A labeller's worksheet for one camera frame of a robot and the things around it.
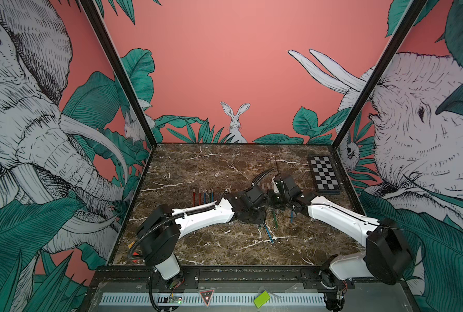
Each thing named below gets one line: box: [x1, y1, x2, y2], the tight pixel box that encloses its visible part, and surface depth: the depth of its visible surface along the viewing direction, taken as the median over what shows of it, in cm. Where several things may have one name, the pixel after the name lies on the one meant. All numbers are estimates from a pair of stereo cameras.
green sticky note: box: [253, 290, 271, 309], surface depth 70 cm
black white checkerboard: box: [308, 154, 341, 195], surface depth 104 cm
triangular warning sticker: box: [200, 289, 214, 307], surface depth 71 cm
